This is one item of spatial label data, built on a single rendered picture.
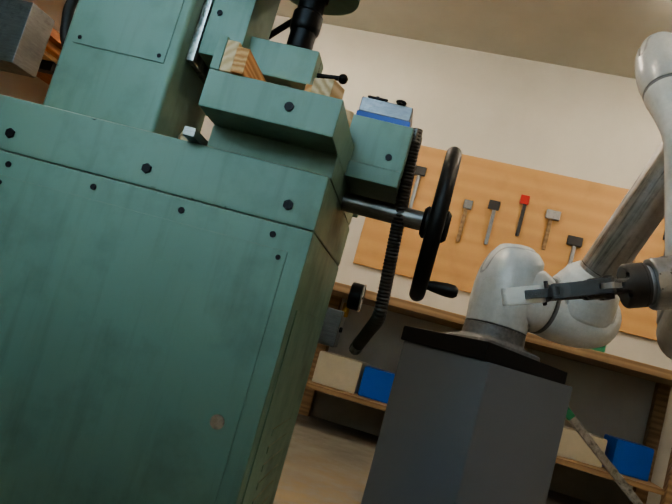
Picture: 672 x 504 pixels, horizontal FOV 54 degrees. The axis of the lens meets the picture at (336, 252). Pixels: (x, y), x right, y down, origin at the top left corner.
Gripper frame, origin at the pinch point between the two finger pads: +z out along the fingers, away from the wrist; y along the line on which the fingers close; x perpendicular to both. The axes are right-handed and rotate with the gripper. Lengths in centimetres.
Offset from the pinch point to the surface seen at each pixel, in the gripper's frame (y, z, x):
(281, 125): 22.7, 35.6, -26.3
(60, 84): 5, 78, -45
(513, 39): -301, -72, -186
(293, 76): -2, 36, -45
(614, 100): -320, -135, -144
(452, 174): 7.1, 10.2, -20.4
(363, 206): -4.1, 25.7, -19.0
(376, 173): 1.9, 22.7, -23.3
